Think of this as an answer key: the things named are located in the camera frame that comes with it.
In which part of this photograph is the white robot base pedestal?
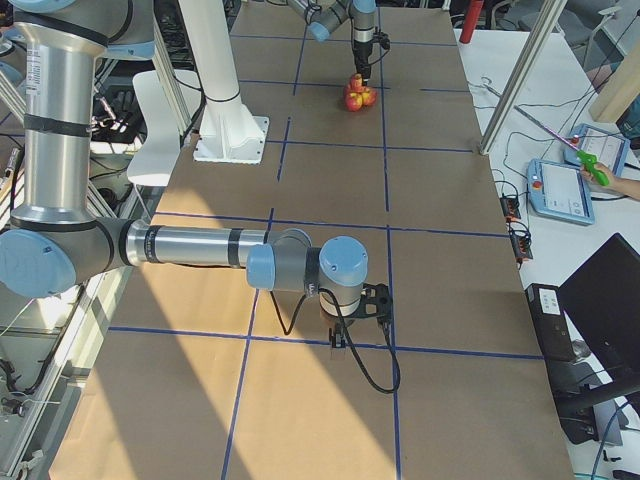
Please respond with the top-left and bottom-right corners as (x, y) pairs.
(179, 0), (269, 164)

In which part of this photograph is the blue teach pendant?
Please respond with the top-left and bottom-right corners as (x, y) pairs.
(569, 123), (630, 175)
(526, 158), (595, 225)

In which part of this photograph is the aluminium frame post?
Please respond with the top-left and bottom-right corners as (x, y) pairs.
(479, 0), (567, 155)

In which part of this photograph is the white chair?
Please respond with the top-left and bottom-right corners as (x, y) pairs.
(127, 71), (194, 187)

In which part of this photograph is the green grabber tool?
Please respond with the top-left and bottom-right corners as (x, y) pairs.
(514, 106), (598, 171)

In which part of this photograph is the black laptop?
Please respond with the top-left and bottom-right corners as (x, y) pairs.
(559, 233), (639, 378)

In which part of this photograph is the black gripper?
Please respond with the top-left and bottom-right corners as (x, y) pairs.
(320, 283), (393, 348)
(352, 29), (390, 86)

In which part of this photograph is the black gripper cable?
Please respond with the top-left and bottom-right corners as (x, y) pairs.
(269, 287), (402, 394)

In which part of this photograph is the brown paper table cover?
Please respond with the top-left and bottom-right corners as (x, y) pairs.
(50, 3), (573, 479)

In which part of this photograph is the person's hand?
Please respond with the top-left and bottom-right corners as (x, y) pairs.
(581, 163), (618, 191)

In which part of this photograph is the red cylinder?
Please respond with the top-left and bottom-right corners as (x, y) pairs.
(459, 0), (484, 44)

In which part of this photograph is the orange black power strip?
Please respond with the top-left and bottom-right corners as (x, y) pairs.
(510, 231), (533, 263)
(499, 195), (521, 222)

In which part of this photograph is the black computer box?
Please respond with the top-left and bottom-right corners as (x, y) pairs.
(525, 283), (576, 362)

